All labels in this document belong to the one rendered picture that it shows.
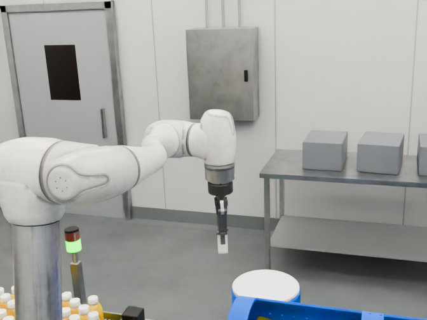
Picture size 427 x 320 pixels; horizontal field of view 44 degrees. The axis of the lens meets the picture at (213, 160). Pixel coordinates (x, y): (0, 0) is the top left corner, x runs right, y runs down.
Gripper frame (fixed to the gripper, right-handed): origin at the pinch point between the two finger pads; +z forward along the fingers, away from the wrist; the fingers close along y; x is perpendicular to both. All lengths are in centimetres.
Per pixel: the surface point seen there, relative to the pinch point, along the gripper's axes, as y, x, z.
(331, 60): 304, -117, -20
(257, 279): 51, -17, 42
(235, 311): -2.6, -3.0, 22.9
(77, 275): 62, 61, 41
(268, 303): 8.1, -15.2, 27.4
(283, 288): 42, -27, 42
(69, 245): 61, 62, 26
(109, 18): 371, 76, -62
